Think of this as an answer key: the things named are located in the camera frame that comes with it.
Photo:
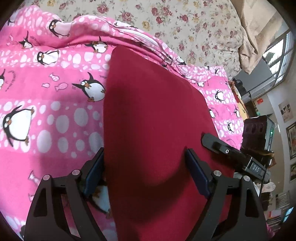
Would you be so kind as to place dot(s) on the floral bed sheet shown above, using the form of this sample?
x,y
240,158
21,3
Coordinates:
x,y
201,32

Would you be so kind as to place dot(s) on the dark red garment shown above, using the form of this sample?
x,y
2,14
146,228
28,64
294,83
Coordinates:
x,y
150,117

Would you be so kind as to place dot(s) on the pink penguin blanket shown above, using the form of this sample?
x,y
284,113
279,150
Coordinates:
x,y
53,83

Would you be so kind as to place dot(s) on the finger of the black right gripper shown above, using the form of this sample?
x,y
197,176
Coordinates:
x,y
233,155

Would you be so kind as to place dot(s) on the black camera box green light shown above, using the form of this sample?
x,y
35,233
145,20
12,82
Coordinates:
x,y
258,134

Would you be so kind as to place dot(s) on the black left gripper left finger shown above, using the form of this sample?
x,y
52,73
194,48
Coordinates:
x,y
47,219

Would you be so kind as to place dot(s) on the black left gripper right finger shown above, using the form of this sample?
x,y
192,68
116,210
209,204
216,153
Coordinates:
x,y
232,210

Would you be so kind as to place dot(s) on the window with bars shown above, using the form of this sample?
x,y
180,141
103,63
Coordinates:
x,y
278,57

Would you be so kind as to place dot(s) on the beige pillow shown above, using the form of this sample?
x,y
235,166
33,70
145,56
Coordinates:
x,y
260,21

